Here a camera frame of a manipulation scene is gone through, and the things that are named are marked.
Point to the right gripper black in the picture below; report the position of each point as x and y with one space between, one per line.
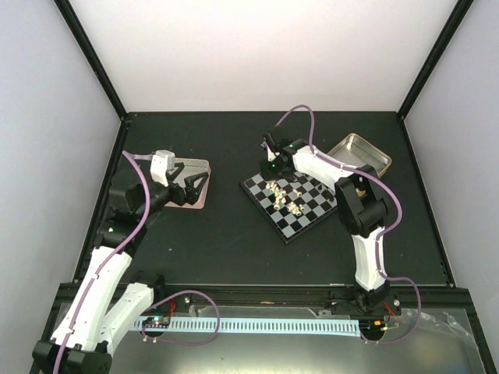
268 176

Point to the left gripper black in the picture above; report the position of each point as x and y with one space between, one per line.
190 195

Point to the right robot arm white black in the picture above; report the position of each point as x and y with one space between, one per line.
361 203

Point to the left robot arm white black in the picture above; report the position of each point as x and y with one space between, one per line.
94 325

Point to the white chess pieces pile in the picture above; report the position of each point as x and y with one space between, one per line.
282 200

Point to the checkered chess board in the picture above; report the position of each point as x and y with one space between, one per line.
288 226

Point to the black chess pieces row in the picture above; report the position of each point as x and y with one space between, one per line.
307 188

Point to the left circuit board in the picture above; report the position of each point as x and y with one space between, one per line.
161 322

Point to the circuit board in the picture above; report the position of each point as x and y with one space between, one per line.
371 326
161 322

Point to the right circuit board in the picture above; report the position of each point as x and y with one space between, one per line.
371 326

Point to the silver tin tray pink rim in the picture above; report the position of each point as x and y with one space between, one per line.
192 167

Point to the gold tin box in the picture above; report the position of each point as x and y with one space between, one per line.
356 151

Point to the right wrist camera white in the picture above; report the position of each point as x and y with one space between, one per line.
274 144

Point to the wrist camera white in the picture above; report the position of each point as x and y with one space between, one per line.
274 144
162 161

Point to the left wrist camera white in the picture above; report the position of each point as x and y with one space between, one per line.
162 161

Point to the light blue slotted cable duct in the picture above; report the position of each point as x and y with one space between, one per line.
330 327

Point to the black mounting rail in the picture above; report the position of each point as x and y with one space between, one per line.
340 299

